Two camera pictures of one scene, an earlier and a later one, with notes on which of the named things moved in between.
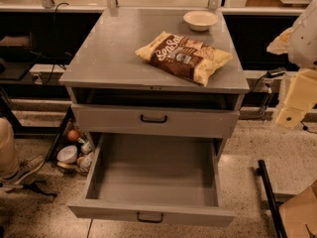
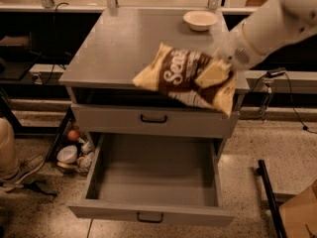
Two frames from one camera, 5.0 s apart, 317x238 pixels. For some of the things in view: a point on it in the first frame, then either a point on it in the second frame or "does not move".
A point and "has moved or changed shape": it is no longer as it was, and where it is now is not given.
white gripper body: x=305 y=45 → x=235 y=52
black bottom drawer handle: x=149 y=221 does not move
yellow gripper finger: x=289 y=118 → x=215 y=72
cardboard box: x=299 y=213 does not move
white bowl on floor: x=67 y=154 does not move
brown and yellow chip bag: x=183 y=58 has moved or changed shape
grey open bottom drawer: x=155 y=179 does not move
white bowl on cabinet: x=200 y=20 does not move
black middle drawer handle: x=154 y=120 does not move
